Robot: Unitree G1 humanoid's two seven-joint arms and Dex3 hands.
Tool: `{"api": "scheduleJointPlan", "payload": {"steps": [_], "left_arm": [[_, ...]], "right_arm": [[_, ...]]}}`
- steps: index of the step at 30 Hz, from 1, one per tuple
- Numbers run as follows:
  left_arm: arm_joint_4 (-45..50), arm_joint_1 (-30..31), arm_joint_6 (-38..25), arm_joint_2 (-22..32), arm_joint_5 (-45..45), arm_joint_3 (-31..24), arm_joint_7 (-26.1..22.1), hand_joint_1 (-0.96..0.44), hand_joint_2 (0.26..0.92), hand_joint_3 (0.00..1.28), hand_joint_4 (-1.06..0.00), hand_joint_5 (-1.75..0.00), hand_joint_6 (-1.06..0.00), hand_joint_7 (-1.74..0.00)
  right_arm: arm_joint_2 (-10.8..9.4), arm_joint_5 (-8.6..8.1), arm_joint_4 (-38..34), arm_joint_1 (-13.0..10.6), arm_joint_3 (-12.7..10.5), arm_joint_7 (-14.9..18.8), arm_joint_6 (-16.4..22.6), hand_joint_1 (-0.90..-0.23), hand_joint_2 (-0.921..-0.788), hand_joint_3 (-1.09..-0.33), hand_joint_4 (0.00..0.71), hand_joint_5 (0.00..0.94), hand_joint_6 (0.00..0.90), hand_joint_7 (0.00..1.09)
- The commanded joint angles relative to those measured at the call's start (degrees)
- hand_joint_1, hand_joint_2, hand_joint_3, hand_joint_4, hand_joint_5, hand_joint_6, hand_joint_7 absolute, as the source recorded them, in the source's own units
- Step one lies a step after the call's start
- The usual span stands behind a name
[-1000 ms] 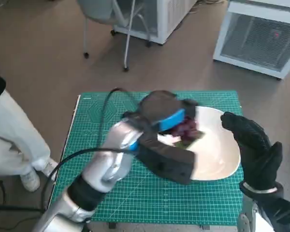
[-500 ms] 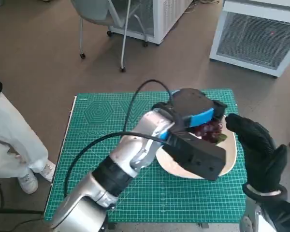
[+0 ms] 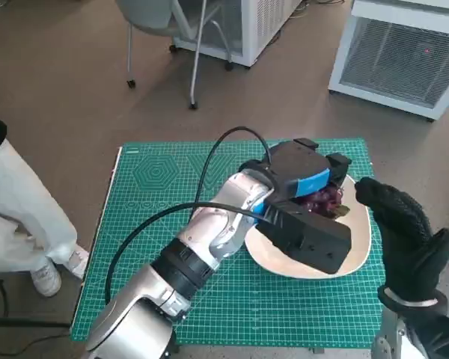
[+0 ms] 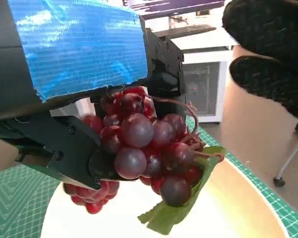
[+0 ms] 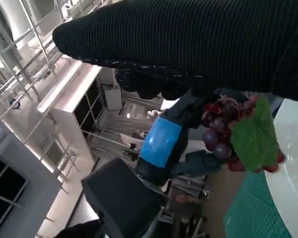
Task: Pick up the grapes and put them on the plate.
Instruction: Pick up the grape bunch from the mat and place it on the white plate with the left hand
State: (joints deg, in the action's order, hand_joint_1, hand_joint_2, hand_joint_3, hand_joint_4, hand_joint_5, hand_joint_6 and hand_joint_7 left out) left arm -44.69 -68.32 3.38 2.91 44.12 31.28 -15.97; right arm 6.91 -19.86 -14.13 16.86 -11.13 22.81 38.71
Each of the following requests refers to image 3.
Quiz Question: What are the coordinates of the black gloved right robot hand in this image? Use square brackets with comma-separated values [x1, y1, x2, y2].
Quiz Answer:
[353, 176, 449, 304]

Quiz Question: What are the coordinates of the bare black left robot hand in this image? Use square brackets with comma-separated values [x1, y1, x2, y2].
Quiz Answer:
[266, 137, 353, 198]

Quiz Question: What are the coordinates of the red toy grape bunch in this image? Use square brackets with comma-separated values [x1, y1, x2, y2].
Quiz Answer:
[300, 184, 351, 221]

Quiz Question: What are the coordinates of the white square plate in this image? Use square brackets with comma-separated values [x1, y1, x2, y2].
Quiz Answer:
[242, 143, 372, 280]

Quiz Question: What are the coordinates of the white cabinet with mesh front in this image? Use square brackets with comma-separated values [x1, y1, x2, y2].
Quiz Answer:
[326, 0, 449, 123]

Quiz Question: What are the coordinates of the white cabinet with mesh side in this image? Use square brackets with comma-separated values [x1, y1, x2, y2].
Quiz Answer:
[169, 0, 305, 72]

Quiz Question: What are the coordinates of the green cutting mat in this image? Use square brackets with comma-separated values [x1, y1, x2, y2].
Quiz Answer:
[71, 137, 386, 347]

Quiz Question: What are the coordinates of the grey chair with metal legs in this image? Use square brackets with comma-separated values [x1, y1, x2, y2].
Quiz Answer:
[114, 0, 233, 111]

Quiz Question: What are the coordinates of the person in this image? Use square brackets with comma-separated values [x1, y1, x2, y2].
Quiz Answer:
[0, 99, 91, 298]

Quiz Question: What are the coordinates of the black bar on floor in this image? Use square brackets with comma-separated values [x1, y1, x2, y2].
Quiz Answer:
[0, 316, 71, 330]

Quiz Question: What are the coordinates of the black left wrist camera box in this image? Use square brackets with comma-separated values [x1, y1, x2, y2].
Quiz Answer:
[254, 200, 352, 274]

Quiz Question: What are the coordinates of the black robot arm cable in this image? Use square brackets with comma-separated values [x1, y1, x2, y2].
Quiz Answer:
[195, 126, 275, 210]
[103, 201, 265, 306]

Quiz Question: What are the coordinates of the tangle of floor cables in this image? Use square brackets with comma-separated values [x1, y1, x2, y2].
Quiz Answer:
[293, 0, 355, 18]

